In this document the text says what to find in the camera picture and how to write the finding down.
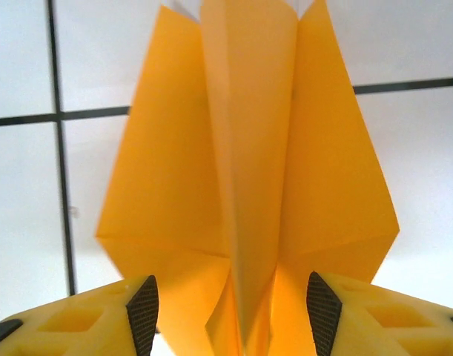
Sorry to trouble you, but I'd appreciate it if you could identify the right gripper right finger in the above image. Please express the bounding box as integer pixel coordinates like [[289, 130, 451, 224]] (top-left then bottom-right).
[[306, 271, 453, 356]]

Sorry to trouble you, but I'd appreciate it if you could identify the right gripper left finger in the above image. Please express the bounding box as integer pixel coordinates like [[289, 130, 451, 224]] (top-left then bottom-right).
[[0, 274, 161, 356]]

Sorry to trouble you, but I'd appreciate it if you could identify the orange paper sheet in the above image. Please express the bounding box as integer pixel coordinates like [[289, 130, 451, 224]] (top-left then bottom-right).
[[95, 0, 401, 356]]

